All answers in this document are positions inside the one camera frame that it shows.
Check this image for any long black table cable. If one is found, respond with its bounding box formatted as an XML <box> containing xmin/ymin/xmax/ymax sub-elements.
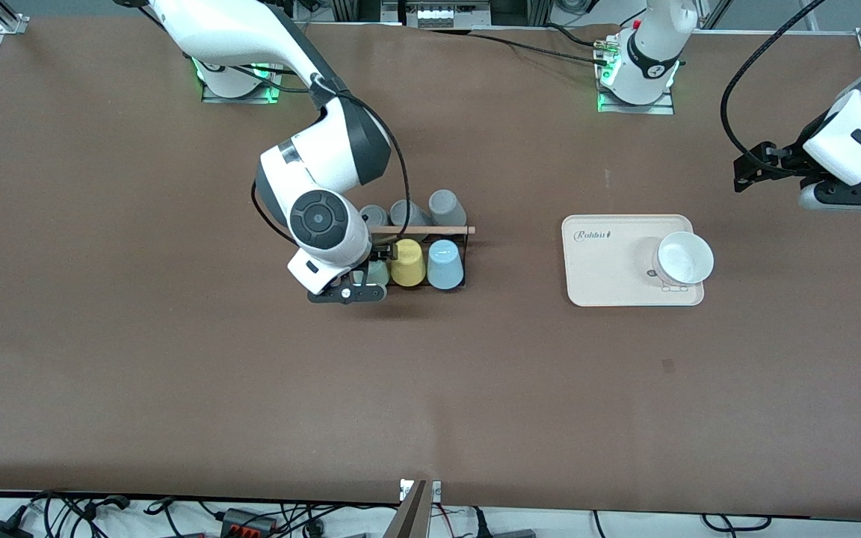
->
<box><xmin>430</xmin><ymin>27</ymin><xmax>611</xmax><ymax>67</ymax></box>

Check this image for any yellow plastic cup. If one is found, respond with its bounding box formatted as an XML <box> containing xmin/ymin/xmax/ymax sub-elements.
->
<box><xmin>390</xmin><ymin>239</ymin><xmax>428</xmax><ymax>288</ymax></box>

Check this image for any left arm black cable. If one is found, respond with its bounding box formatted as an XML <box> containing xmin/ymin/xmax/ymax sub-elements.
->
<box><xmin>720</xmin><ymin>0</ymin><xmax>824</xmax><ymax>180</ymax></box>

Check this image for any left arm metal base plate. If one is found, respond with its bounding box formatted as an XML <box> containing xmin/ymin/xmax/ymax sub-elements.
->
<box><xmin>596</xmin><ymin>34</ymin><xmax>676</xmax><ymax>116</ymax></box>

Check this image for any short black table cable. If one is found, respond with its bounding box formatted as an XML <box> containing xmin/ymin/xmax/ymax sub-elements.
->
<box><xmin>545</xmin><ymin>21</ymin><xmax>607</xmax><ymax>49</ymax></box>

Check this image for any white bowl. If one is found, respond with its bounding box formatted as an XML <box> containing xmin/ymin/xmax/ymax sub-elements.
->
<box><xmin>652</xmin><ymin>231</ymin><xmax>715</xmax><ymax>287</ymax></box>

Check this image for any white power strip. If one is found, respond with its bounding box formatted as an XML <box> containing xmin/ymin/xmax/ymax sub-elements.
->
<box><xmin>416</xmin><ymin>3</ymin><xmax>493</xmax><ymax>28</ymax></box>

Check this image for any black red power strip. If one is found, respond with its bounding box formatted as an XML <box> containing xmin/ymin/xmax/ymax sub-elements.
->
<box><xmin>220</xmin><ymin>507</ymin><xmax>280</xmax><ymax>537</ymax></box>

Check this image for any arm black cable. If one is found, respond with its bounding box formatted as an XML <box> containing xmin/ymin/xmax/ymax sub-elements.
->
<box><xmin>250</xmin><ymin>73</ymin><xmax>411</xmax><ymax>249</ymax></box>
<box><xmin>720</xmin><ymin>0</ymin><xmax>824</xmax><ymax>180</ymax></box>

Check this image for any black wire cup rack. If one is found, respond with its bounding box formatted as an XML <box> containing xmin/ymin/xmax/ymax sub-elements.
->
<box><xmin>365</xmin><ymin>223</ymin><xmax>476</xmax><ymax>292</ymax></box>

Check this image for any beige rectangular tray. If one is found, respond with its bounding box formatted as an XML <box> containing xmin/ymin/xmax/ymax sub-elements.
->
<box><xmin>562</xmin><ymin>214</ymin><xmax>706</xmax><ymax>308</ymax></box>

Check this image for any grey metal bracket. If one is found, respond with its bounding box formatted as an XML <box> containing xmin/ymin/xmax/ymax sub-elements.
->
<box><xmin>383</xmin><ymin>478</ymin><xmax>443</xmax><ymax>538</ymax></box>

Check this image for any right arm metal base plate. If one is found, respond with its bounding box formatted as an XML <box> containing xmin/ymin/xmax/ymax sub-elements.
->
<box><xmin>200</xmin><ymin>63</ymin><xmax>286</xmax><ymax>105</ymax></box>

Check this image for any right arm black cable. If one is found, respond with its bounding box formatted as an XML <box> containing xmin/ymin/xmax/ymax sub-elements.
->
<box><xmin>250</xmin><ymin>73</ymin><xmax>411</xmax><ymax>249</ymax></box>

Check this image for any light blue plastic cup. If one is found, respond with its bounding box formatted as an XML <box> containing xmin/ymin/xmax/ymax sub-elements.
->
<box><xmin>426</xmin><ymin>239</ymin><xmax>466</xmax><ymax>291</ymax></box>

